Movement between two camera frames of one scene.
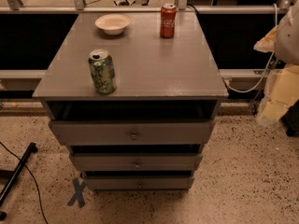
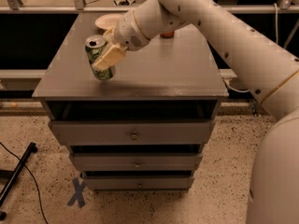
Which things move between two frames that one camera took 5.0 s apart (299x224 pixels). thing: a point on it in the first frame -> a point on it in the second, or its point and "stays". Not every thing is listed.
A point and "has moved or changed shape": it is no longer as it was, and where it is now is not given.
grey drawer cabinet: x=149 y=133 stays
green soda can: x=102 y=69 has moved or changed shape
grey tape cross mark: x=79 y=188 stays
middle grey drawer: x=135 y=161 stays
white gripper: x=289 y=39 -> x=128 y=32
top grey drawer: x=135 y=133 stays
